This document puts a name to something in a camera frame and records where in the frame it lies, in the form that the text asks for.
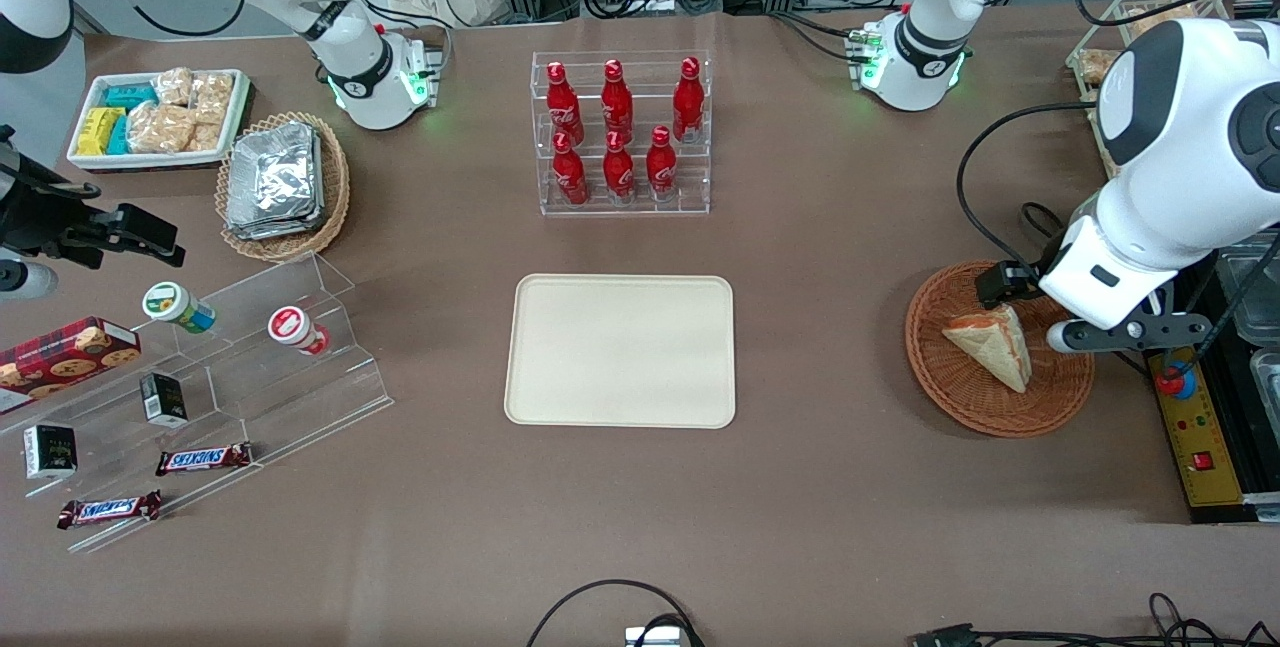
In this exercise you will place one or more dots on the rice cracker packet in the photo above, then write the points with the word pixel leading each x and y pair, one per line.
pixel 160 129
pixel 173 87
pixel 212 97
pixel 206 137

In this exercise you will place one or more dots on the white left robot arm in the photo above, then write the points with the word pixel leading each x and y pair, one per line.
pixel 1190 187

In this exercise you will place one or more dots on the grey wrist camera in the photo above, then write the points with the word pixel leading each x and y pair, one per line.
pixel 25 279
pixel 1070 337

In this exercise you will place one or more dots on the clear acrylic stepped stand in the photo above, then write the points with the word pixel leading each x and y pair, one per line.
pixel 340 397

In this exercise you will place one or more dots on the black side shelf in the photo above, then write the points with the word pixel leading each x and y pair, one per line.
pixel 1262 447

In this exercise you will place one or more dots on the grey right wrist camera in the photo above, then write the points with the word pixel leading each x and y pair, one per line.
pixel 25 279

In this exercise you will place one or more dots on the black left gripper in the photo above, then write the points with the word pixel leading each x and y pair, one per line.
pixel 1012 282

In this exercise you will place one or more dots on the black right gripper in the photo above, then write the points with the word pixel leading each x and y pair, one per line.
pixel 40 220

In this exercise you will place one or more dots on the teal snack packet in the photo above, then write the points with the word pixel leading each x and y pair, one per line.
pixel 119 135
pixel 130 96

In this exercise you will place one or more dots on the triangular sandwich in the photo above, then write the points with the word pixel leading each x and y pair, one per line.
pixel 1000 352

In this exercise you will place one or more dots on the light wicker basket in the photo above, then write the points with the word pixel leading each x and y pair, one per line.
pixel 300 242

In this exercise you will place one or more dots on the red cola bottle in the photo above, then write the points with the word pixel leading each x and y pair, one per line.
pixel 563 107
pixel 688 105
pixel 661 170
pixel 619 175
pixel 616 105
pixel 570 177

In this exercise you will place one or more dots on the red tartan cookie box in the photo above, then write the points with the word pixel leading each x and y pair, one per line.
pixel 70 352

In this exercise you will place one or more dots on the cream plastic tray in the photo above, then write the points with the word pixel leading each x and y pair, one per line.
pixel 620 352

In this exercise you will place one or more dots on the wrapped bread packet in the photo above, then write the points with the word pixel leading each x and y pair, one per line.
pixel 1095 67
pixel 1160 22

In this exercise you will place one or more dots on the green lid cup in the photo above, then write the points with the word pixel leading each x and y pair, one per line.
pixel 165 302

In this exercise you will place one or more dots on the white snack tray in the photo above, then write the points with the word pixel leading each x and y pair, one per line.
pixel 145 161

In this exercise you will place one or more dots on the red lid cup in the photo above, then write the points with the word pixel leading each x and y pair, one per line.
pixel 288 324

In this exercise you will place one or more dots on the small grey device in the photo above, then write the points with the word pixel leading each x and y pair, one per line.
pixel 655 637

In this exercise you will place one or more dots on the yellow snack packet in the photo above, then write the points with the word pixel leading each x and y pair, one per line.
pixel 95 132

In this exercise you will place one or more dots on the brown wicker basket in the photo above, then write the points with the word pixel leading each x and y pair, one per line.
pixel 960 397

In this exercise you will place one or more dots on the red emergency stop button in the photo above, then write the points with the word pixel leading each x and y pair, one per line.
pixel 1178 385

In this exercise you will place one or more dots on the clear acrylic bottle rack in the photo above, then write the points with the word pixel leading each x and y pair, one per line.
pixel 640 205

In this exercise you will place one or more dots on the silver foil packet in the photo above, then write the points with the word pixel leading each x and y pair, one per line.
pixel 275 177

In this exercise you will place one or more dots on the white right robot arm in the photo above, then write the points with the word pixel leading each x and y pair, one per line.
pixel 365 87

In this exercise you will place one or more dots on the small black carton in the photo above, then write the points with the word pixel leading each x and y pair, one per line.
pixel 50 449
pixel 160 397

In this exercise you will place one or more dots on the yellow control box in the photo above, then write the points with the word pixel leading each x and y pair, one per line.
pixel 1200 432

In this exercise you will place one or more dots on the Snickers chocolate bar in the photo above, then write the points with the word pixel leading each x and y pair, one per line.
pixel 205 459
pixel 110 509

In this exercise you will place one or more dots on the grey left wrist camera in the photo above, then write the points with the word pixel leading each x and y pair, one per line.
pixel 1070 337

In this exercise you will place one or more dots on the clear plastic container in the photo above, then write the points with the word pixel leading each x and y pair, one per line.
pixel 1255 307
pixel 1268 377

